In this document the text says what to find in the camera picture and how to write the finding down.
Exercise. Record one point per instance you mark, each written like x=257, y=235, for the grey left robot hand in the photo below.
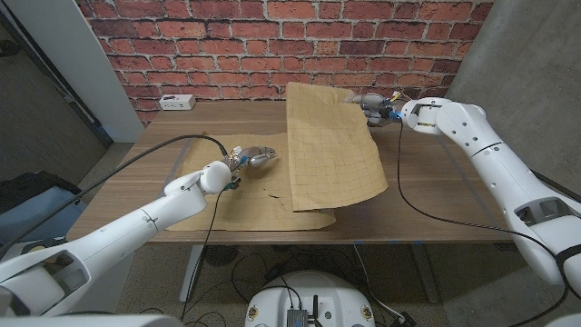
x=252, y=156

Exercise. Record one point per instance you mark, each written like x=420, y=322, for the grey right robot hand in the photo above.
x=377, y=109

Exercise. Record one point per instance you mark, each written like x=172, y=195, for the floral kraft wrapping paper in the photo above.
x=331, y=150

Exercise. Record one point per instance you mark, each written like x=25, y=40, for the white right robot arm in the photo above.
x=499, y=172

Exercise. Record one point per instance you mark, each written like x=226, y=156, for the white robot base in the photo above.
x=313, y=290

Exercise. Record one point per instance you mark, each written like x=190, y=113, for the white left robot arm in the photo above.
x=136, y=222

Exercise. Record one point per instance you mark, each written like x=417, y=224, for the white power strip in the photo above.
x=177, y=102

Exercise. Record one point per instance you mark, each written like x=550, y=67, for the black floor fan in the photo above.
x=220, y=255

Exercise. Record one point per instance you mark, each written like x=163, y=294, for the red brick printed backdrop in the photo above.
x=227, y=45

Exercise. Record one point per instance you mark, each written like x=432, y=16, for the white table leg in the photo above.
x=190, y=272

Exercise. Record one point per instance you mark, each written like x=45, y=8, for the grey electronics box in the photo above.
x=297, y=318

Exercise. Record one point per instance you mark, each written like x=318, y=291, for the grey table leg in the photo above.
x=424, y=272

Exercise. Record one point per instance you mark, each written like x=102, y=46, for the black cloth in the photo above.
x=32, y=186

